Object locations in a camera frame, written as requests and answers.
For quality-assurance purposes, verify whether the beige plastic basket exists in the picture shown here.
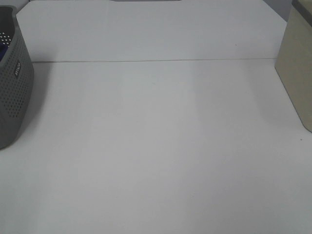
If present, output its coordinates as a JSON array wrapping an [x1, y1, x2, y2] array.
[[275, 0, 312, 132]]

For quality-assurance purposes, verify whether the blue microfibre towel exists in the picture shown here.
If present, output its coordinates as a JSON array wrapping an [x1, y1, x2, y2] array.
[[0, 44, 8, 59]]

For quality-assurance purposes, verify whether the grey perforated plastic basket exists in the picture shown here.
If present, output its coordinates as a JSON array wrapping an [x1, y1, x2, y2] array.
[[0, 5, 34, 149]]

